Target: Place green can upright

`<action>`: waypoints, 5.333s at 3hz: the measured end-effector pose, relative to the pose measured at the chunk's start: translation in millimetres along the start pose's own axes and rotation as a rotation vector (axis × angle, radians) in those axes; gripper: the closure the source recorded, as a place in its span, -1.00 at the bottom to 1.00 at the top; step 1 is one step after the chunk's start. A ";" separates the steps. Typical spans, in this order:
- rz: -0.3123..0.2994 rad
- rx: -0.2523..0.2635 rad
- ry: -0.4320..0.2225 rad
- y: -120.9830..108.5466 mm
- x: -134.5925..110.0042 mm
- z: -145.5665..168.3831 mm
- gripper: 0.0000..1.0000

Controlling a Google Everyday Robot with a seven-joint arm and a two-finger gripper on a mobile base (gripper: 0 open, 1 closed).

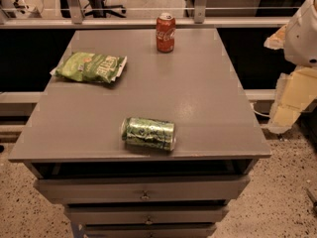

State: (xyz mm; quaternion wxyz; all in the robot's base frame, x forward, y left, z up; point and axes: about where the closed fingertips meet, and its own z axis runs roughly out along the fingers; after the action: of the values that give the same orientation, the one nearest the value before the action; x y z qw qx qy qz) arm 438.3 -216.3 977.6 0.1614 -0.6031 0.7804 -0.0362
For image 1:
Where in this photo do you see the bottom grey drawer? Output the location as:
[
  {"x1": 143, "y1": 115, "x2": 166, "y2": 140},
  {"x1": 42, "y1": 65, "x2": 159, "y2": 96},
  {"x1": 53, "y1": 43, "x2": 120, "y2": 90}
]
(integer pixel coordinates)
[{"x1": 84, "y1": 224, "x2": 216, "y2": 238}]

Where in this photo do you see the middle grey drawer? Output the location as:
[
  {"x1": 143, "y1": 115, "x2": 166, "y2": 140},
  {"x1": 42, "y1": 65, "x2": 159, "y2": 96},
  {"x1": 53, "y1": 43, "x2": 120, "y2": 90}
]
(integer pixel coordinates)
[{"x1": 65, "y1": 205, "x2": 229, "y2": 225}]

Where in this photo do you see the green chip bag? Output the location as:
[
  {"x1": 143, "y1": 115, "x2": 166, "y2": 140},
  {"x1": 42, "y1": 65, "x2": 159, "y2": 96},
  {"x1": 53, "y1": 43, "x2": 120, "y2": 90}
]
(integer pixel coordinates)
[{"x1": 51, "y1": 52, "x2": 127, "y2": 83}]

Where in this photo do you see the green soda can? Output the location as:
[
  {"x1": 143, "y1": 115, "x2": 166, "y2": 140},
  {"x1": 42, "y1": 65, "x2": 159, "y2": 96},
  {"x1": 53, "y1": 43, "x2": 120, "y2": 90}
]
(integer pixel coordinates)
[{"x1": 121, "y1": 117, "x2": 175, "y2": 151}]

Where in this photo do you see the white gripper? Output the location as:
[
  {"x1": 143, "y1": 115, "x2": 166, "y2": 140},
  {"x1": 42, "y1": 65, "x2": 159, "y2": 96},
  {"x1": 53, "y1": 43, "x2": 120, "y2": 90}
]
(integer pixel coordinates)
[{"x1": 264, "y1": 0, "x2": 317, "y2": 134}]

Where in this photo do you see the top grey drawer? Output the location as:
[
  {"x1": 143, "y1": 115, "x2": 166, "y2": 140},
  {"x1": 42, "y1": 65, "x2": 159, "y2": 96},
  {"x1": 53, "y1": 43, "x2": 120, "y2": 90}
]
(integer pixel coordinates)
[{"x1": 34, "y1": 176, "x2": 250, "y2": 204}]

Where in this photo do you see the red cola can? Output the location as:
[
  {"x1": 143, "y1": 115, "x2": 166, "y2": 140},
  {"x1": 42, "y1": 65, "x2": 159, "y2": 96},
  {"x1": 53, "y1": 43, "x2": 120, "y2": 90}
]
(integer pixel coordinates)
[{"x1": 156, "y1": 13, "x2": 175, "y2": 53}]

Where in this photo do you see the grey drawer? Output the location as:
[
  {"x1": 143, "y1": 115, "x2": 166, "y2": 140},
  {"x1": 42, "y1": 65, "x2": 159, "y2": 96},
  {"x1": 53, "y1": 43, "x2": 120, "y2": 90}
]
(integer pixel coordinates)
[
  {"x1": 34, "y1": 176, "x2": 250, "y2": 204},
  {"x1": 84, "y1": 224, "x2": 216, "y2": 238},
  {"x1": 65, "y1": 205, "x2": 229, "y2": 225}
]

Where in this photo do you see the grey drawer cabinet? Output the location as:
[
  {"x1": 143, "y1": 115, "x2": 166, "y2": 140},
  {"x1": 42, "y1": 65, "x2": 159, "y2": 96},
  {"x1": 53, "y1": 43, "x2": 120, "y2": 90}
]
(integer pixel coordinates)
[{"x1": 8, "y1": 28, "x2": 272, "y2": 238}]

